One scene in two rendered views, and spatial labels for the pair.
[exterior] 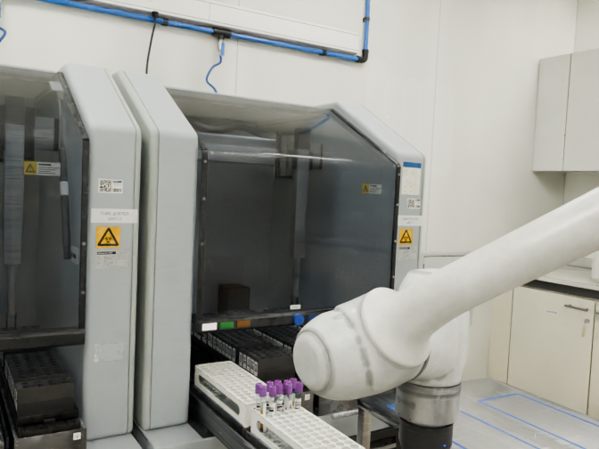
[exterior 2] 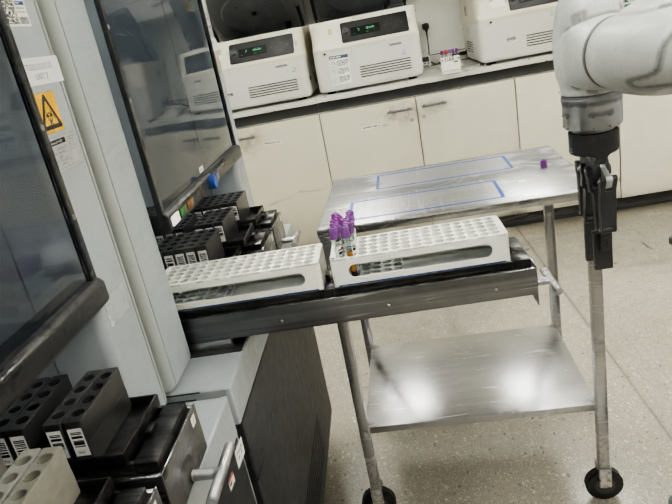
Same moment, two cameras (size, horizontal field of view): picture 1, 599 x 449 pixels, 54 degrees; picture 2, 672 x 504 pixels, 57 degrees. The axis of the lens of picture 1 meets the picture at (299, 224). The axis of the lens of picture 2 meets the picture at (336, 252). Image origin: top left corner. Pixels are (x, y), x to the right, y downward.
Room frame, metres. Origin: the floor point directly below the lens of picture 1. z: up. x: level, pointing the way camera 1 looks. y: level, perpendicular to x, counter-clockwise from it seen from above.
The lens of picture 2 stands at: (0.58, 0.83, 1.22)
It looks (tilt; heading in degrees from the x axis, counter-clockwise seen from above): 20 degrees down; 308
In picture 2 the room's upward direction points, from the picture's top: 11 degrees counter-clockwise
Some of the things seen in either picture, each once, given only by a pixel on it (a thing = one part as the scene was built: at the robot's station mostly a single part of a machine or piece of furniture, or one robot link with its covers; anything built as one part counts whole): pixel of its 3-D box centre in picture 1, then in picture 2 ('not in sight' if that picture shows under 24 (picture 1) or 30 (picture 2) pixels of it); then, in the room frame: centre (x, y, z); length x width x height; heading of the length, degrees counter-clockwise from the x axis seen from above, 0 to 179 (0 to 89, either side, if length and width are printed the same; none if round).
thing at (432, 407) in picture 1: (427, 398); (592, 111); (0.82, -0.19, 1.03); 0.09 x 0.09 x 0.06
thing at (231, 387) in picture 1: (236, 393); (242, 280); (1.35, 0.13, 0.83); 0.30 x 0.10 x 0.06; 31
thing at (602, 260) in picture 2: not in sight; (602, 249); (0.81, -0.18, 0.80); 0.03 x 0.01 x 0.07; 31
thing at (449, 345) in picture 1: (425, 324); (593, 39); (0.81, -0.18, 1.14); 0.13 x 0.11 x 0.16; 132
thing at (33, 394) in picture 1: (45, 398); (100, 414); (1.22, 0.52, 0.85); 0.12 x 0.02 x 0.06; 122
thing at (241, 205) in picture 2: not in sight; (239, 208); (1.67, -0.21, 0.85); 0.12 x 0.02 x 0.06; 120
